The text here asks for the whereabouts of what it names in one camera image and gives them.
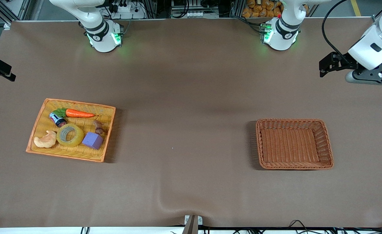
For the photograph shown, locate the yellow tape roll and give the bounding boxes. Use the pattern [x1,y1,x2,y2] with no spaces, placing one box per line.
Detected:
[56,123,85,148]

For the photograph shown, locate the yellow woven tray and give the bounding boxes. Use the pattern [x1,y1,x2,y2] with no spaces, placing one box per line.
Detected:
[26,98,116,163]

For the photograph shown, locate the blue battery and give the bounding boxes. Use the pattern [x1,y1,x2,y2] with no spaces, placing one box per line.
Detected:
[49,111,67,127]

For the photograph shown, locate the tan toy croissant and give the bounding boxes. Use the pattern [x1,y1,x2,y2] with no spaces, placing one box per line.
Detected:
[34,130,57,149]

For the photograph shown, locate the brown wicker basket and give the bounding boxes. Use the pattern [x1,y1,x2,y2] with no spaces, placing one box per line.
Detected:
[255,118,334,170]

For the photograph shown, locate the orange toy carrot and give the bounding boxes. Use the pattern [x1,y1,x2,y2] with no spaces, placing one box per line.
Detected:
[53,108,95,119]

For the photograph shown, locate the bag of orange snacks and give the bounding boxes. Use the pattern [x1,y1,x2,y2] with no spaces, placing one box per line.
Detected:
[242,0,309,18]

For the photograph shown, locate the brown toy figure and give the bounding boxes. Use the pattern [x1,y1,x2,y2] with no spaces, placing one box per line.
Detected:
[92,120,108,135]

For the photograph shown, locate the purple cube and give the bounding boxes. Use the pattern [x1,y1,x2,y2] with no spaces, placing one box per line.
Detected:
[82,132,104,150]

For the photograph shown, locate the white power strip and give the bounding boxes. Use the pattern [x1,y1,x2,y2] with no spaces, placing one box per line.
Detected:
[108,0,146,19]

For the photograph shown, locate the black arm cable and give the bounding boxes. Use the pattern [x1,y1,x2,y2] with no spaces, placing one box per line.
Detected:
[321,0,353,58]

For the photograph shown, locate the aluminium frame profile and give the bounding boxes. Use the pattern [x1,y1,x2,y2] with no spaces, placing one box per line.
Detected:
[0,0,32,27]

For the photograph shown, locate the black floor cables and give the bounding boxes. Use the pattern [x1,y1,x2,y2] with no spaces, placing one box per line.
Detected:
[285,220,382,234]

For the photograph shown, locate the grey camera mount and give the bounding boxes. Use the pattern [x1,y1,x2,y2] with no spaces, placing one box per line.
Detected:
[182,214,203,234]

